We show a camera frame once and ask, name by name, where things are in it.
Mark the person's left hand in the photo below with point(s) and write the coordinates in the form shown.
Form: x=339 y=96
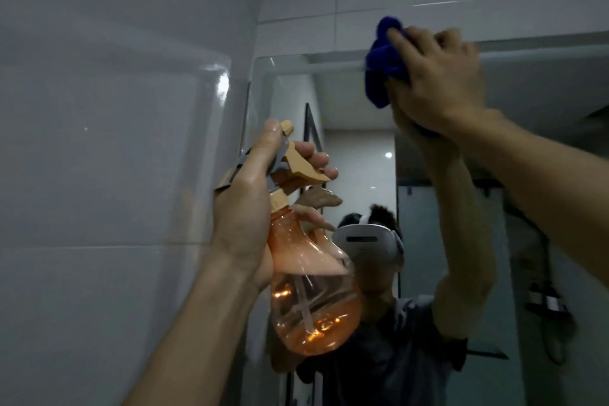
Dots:
x=242 y=220

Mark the rectangular wall mirror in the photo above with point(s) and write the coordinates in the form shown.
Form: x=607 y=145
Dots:
x=357 y=101

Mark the person's right hand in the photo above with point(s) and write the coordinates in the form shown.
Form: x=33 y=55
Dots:
x=442 y=82

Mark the blue cloth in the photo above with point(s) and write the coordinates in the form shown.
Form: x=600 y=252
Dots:
x=380 y=68

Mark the orange spray bottle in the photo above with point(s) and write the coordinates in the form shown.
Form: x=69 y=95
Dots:
x=314 y=320

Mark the person's right forearm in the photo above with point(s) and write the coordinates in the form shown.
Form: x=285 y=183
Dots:
x=547 y=187

